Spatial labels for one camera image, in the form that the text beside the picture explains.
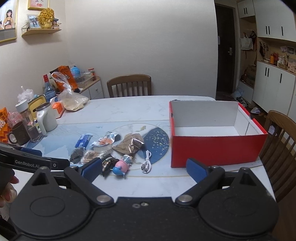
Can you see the framed cartoon picture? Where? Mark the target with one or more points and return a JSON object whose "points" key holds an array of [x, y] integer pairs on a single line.
{"points": [[8, 13]]}

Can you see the wooden chair behind table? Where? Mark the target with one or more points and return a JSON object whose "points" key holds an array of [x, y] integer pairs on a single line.
{"points": [[130, 85]]}

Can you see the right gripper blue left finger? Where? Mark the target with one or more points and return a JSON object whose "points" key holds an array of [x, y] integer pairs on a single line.
{"points": [[91, 170]]}

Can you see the plastic bag with flatbread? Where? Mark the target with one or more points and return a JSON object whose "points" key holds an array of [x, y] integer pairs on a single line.
{"points": [[71, 100]]}

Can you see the orange chip bag at left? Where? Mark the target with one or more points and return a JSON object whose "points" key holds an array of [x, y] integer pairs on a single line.
{"points": [[4, 125]]}

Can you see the yellow flower ornament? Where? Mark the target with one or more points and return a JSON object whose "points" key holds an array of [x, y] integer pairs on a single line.
{"points": [[46, 18]]}

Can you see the pink pig toy figure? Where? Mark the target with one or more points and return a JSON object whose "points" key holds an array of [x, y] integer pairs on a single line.
{"points": [[122, 166]]}

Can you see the cotton swabs bag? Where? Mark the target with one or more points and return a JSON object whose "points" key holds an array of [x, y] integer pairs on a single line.
{"points": [[89, 155]]}

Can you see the wall shelf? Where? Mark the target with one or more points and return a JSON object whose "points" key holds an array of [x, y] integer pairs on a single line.
{"points": [[27, 30]]}

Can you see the orange snack bag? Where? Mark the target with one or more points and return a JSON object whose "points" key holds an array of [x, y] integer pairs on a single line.
{"points": [[65, 70]]}

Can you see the white wardrobe cabinets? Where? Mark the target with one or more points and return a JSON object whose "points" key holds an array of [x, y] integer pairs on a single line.
{"points": [[274, 84]]}

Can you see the wooden chair at right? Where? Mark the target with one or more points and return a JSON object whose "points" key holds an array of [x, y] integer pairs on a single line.
{"points": [[278, 154]]}

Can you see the orange white carton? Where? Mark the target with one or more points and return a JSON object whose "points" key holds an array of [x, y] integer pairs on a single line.
{"points": [[57, 107]]}

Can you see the blue patterned table mat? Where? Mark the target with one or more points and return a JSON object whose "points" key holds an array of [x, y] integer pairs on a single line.
{"points": [[147, 142]]}

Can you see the black dark snack packet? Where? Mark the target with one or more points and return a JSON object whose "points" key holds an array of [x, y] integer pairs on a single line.
{"points": [[108, 163]]}

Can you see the white side cabinet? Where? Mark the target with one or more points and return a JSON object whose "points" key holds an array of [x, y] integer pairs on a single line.
{"points": [[91, 88]]}

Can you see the blue wet wipe packet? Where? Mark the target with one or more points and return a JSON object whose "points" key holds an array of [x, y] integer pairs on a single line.
{"points": [[83, 141]]}

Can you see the white thermos jug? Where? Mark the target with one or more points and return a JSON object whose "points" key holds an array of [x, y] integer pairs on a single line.
{"points": [[46, 118]]}

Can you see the black beads bag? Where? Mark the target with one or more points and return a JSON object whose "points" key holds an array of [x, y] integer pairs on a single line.
{"points": [[77, 155]]}

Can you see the blue glass liquor bottle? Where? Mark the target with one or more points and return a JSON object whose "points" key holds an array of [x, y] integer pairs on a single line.
{"points": [[49, 91]]}

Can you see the person's left hand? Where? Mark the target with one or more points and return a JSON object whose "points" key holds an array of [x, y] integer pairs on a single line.
{"points": [[9, 193]]}

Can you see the clear glass tea bottle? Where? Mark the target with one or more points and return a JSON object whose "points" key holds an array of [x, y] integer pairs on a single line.
{"points": [[28, 121]]}

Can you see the blue globe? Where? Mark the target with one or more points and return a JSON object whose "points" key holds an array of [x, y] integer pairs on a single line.
{"points": [[75, 71]]}

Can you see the red cardboard box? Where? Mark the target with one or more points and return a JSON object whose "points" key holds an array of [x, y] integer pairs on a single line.
{"points": [[214, 133]]}

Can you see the gold foil snack bag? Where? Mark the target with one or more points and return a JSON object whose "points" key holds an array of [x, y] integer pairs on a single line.
{"points": [[130, 145]]}

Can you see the silver sausage snack packet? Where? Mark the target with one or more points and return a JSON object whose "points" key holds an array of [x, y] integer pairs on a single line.
{"points": [[108, 139]]}

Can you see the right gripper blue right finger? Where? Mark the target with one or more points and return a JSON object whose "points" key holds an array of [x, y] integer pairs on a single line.
{"points": [[197, 170]]}

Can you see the brown mug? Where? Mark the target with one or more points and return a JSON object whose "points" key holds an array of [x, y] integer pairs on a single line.
{"points": [[18, 134]]}

